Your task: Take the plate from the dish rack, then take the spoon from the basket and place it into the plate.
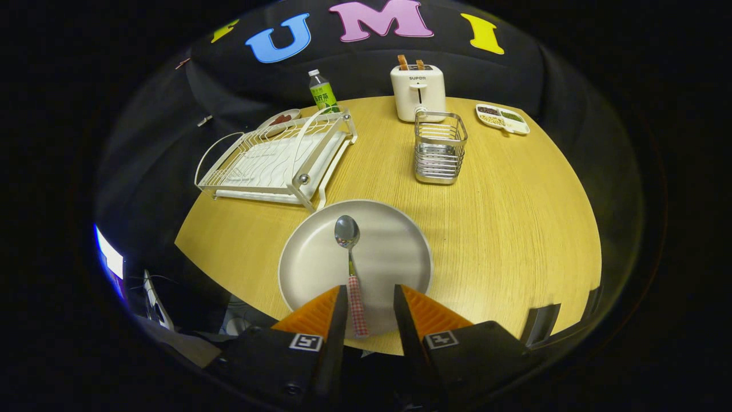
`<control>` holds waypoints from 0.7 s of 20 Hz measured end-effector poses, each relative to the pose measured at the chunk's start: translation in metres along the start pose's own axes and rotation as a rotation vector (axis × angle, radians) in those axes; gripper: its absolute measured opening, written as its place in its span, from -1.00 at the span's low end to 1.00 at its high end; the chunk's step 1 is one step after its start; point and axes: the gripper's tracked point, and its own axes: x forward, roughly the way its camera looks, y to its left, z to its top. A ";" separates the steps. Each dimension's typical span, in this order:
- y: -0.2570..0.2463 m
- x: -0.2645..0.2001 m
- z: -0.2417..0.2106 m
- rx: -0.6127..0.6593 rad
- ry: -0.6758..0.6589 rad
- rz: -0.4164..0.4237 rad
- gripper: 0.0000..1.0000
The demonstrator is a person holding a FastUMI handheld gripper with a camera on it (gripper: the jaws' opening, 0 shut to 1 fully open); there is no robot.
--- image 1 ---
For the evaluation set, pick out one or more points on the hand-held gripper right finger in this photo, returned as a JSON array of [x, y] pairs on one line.
[[414, 355]]

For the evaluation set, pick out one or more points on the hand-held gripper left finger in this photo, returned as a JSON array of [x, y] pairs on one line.
[[334, 355]]

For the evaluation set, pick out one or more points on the white round plate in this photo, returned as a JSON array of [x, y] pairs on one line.
[[389, 252]]

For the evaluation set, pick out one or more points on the small plate with red food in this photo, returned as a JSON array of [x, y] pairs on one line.
[[280, 119]]

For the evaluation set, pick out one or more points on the lit monitor screen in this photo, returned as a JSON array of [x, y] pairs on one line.
[[110, 257]]

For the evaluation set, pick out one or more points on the white divided tray with beans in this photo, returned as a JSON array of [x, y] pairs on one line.
[[503, 117]]

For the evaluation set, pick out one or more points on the green label drink bottle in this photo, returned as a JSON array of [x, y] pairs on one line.
[[323, 94]]

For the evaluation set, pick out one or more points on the cream white toaster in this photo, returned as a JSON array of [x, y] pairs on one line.
[[418, 91]]

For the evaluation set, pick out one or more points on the silver metal clip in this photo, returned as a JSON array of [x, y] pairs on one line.
[[204, 120]]

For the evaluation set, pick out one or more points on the red clip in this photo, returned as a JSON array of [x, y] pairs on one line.
[[183, 63]]

